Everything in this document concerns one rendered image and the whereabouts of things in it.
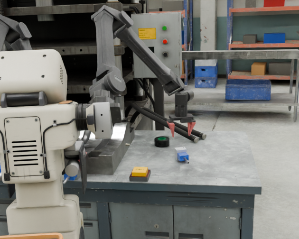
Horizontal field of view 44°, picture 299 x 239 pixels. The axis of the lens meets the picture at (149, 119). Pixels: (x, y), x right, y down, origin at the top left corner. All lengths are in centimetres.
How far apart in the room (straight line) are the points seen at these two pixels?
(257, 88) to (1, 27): 412
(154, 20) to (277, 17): 587
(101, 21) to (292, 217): 209
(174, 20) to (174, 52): 20
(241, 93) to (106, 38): 398
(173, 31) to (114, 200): 113
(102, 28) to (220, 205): 87
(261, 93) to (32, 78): 437
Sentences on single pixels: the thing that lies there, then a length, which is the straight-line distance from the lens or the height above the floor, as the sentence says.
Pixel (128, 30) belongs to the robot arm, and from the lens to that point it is 157.
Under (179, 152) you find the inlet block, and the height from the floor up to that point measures 84.
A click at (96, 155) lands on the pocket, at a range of 171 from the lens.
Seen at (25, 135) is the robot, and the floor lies 116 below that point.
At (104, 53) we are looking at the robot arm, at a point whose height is 135.
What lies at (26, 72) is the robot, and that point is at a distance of 115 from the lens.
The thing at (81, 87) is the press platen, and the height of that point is 103.
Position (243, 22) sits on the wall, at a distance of 808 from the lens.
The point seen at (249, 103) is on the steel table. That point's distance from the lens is 513.
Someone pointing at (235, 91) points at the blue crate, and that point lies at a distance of 525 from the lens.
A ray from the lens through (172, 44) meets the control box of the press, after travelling 236.
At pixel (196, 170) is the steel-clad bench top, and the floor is 80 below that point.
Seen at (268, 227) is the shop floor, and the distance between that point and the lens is 284.
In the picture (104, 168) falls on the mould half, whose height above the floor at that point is 83.
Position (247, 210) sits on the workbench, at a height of 66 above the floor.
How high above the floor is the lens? 149
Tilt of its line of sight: 16 degrees down
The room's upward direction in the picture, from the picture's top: 2 degrees counter-clockwise
